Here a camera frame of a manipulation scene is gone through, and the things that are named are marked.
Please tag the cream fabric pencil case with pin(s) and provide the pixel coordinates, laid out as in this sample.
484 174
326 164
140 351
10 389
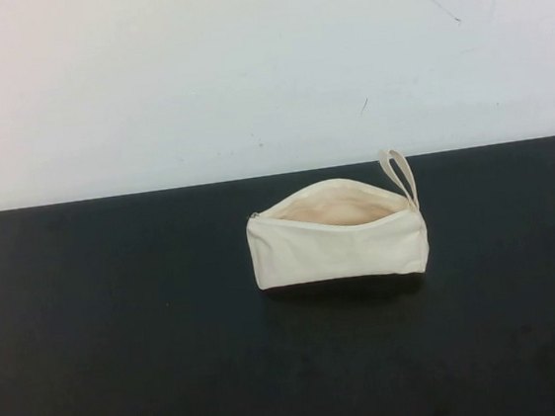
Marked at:
332 254

